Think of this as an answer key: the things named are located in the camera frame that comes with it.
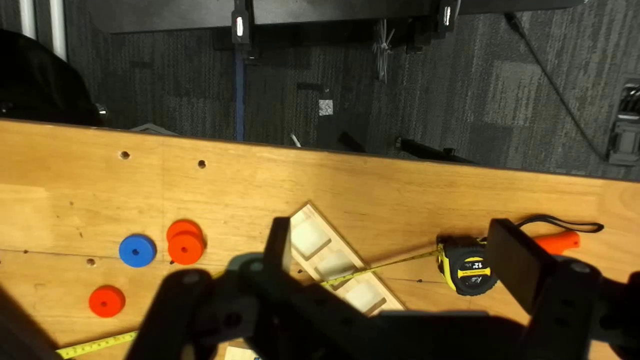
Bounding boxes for stacked orange rings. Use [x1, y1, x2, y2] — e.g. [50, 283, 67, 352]
[164, 218, 207, 266]

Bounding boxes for blue wooden ring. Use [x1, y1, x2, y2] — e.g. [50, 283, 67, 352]
[117, 232, 157, 271]

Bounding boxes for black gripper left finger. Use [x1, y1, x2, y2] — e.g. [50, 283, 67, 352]
[264, 217, 289, 271]

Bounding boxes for yellow measuring tape blade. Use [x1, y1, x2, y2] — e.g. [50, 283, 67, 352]
[56, 246, 435, 360]

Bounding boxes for orange handled T wrench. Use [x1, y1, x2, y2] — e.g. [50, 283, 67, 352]
[535, 230, 579, 256]

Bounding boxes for black yellow tape measure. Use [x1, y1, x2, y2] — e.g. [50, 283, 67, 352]
[435, 237, 497, 296]

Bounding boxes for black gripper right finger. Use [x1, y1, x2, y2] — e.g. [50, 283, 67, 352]
[488, 218, 555, 317]

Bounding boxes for orange black floor tool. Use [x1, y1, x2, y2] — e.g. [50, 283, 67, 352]
[232, 0, 254, 47]

